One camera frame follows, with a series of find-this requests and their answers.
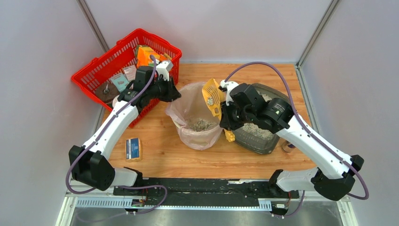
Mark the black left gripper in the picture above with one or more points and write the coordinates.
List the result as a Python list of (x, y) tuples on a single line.
[(168, 90)]

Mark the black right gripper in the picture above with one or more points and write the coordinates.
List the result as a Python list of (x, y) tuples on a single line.
[(225, 115)]

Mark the yellow litter scoop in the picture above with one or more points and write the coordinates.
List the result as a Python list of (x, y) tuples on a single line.
[(213, 89)]

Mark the white bin with bag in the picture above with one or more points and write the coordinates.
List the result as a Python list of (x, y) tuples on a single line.
[(196, 126)]

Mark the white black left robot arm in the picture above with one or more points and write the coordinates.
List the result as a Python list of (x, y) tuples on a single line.
[(89, 162)]

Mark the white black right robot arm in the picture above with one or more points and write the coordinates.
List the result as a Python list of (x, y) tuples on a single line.
[(334, 175)]

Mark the grey litter box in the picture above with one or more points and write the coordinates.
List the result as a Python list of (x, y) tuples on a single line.
[(250, 136)]

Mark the cat litter clump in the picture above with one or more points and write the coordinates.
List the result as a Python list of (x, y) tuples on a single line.
[(210, 101)]

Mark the teal small box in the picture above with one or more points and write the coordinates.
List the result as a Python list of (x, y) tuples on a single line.
[(120, 81)]

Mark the orange sponge stack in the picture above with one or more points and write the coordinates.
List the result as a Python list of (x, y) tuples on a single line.
[(143, 53)]

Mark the drink can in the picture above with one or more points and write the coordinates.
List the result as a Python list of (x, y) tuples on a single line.
[(287, 147)]

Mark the brown round disc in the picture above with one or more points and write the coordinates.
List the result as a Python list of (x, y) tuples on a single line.
[(107, 92)]

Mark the red shopping basket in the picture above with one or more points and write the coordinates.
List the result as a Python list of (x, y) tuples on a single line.
[(101, 69)]

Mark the blue yellow sponge pack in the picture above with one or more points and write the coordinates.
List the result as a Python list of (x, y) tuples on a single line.
[(133, 149)]

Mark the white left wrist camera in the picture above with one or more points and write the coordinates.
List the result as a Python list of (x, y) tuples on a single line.
[(163, 68)]

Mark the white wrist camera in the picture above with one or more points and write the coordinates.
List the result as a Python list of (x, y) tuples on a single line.
[(163, 68), (227, 87)]

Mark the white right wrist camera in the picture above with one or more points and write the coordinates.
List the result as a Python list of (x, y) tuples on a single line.
[(227, 87)]

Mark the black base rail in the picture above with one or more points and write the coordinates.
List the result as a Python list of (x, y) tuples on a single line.
[(206, 192)]

